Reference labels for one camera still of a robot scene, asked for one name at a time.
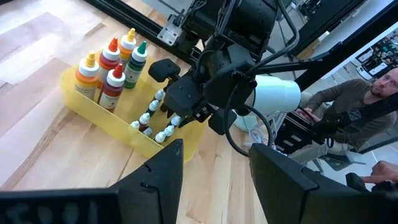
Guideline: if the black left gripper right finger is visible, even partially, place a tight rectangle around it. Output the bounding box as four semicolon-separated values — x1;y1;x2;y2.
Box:
248;142;398;224

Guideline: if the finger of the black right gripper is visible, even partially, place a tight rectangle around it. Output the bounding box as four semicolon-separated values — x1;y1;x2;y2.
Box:
160;104;175;119
179;111;206;128

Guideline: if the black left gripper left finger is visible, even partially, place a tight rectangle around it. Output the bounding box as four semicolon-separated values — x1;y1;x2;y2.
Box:
0;139;184;224

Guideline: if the small vials group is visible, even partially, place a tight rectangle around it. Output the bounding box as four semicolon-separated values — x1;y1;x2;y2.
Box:
170;114;183;128

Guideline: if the large green dye bottle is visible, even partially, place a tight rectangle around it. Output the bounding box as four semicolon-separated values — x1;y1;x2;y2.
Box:
123;40;148;90

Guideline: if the large red dye bottle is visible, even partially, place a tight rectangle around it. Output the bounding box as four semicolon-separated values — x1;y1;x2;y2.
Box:
96;63;127;113

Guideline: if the yellow translucent plastic bin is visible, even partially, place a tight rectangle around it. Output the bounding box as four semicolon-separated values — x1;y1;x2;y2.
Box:
60;51;208;162

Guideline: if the large orange dye bottle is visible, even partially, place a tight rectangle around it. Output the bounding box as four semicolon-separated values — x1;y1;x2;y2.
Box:
96;37;121;91

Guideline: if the large yellow dye bottle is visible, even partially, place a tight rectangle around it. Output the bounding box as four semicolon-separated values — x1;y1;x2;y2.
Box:
118;27;137;68
74;52;100;101

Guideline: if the white cylindrical lamp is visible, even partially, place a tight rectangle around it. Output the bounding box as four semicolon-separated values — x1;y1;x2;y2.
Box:
233;74;302;133

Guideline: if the person's hand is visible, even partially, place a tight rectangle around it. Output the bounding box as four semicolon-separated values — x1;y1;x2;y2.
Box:
297;107;322;123
360;160;398;185

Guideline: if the person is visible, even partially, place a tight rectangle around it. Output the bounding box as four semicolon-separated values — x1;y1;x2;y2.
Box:
289;67;398;166

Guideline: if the black stand leg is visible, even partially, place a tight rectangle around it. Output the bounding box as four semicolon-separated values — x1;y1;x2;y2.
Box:
292;0;398;91

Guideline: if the cluttered background workstation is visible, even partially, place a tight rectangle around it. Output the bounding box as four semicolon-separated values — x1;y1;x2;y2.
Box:
354;27;398;81

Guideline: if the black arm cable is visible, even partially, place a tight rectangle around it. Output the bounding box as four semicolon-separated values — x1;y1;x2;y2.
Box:
223;0;301;158

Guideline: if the white cable bundle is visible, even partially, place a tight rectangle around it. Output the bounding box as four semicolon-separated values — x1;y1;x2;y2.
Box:
245;111;280;153

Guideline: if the silver corner bracket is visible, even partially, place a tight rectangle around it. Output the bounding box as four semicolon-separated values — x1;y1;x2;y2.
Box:
157;14;184;47

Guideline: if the black frame side rail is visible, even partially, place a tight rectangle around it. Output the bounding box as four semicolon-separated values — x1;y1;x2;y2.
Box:
83;0;206;68

